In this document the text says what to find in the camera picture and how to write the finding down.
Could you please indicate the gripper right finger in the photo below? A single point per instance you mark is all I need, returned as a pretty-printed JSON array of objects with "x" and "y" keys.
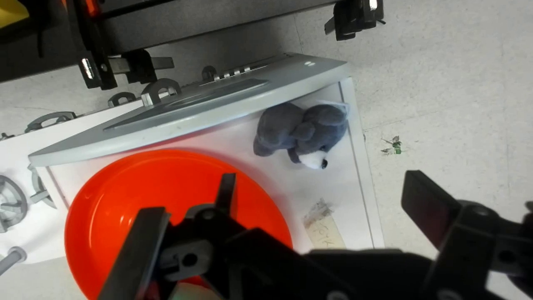
[{"x": 427, "y": 211}]

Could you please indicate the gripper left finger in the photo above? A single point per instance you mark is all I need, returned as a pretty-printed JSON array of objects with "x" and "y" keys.
[{"x": 136, "y": 256}]

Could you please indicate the grey plush bear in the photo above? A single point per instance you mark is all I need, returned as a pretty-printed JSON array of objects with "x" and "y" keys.
[{"x": 294, "y": 131}]

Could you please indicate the red plastic bowl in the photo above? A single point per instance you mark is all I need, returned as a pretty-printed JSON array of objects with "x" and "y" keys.
[{"x": 167, "y": 189}]

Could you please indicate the small green floor scrap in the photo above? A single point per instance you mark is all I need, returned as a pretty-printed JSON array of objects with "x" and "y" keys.
[{"x": 392, "y": 146}]

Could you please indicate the white toy kitchen cabinet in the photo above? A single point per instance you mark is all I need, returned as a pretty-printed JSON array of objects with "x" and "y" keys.
[{"x": 344, "y": 211}]

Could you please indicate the clear tape strip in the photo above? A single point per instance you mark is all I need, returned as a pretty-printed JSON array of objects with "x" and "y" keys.
[{"x": 324, "y": 226}]

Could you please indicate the grey stove knob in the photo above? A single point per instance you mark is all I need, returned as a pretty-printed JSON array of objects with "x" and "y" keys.
[{"x": 13, "y": 261}]

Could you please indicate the grey toy faucet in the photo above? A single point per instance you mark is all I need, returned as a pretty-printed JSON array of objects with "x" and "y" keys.
[{"x": 161, "y": 86}]

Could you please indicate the black perforated breadboard table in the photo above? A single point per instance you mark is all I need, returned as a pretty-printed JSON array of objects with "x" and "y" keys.
[{"x": 194, "y": 23}]

